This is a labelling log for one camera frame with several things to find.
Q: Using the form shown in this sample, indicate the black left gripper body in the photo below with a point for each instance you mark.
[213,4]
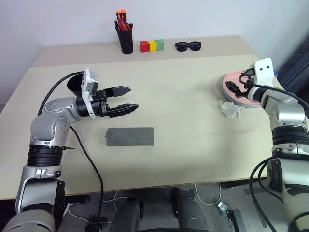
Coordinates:
[101,108]

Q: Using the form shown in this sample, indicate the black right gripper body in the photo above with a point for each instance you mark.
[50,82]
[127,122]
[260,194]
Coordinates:
[247,72]

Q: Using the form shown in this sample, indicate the dark rounded robot leg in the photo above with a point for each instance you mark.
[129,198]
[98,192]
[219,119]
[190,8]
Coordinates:
[189,212]
[128,215]

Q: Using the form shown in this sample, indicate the yellow block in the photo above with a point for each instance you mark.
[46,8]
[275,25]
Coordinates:
[152,46]

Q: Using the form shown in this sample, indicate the black pen holder cup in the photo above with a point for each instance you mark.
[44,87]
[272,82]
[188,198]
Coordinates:
[126,41]

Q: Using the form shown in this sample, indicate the black ribbed panel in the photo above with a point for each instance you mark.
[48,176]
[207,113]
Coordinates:
[298,65]

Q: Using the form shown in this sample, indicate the black table frame bar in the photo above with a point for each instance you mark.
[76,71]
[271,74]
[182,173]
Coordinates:
[241,184]

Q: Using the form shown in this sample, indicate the metal floor bracket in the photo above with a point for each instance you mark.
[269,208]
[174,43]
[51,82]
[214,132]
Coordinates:
[222,207]

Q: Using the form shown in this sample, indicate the black sunglasses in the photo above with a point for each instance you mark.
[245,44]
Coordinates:
[181,46]

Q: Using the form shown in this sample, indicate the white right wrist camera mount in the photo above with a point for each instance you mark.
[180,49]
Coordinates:
[263,70]

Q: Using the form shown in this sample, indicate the grey glasses case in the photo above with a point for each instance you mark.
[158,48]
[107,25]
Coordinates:
[130,136]

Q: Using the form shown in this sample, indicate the red pen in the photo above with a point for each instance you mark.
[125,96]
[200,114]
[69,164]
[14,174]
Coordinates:
[123,24]

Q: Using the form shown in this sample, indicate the green block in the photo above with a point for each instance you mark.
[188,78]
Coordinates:
[160,45]

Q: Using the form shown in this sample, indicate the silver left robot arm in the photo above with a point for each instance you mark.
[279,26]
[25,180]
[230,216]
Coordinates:
[55,125]

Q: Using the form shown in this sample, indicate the empty black cup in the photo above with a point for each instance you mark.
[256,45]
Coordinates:
[73,84]

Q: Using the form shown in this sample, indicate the crumpled white paper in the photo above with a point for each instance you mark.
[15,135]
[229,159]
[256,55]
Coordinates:
[231,110]

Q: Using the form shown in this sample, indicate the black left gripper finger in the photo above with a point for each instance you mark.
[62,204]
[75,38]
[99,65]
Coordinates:
[119,91]
[124,109]

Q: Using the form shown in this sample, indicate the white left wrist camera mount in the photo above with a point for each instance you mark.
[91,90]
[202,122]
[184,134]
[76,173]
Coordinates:
[87,79]

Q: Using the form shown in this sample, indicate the orange capped black pen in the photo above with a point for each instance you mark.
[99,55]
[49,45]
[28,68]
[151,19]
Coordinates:
[118,14]
[123,13]

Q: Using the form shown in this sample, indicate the black floor connector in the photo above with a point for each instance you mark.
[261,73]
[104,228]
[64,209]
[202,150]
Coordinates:
[95,227]

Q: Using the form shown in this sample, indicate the black floor base plate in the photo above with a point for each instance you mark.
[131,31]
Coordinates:
[236,221]

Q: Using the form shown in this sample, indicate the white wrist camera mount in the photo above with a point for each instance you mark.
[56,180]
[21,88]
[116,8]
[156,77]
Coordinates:
[263,70]
[87,79]

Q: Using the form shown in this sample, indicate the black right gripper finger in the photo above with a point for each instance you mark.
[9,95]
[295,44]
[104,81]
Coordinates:
[233,87]
[240,95]

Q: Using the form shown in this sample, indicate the red block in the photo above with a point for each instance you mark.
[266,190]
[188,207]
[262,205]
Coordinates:
[144,46]

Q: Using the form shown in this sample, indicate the pink plate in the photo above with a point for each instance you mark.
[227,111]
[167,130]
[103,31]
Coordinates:
[231,77]

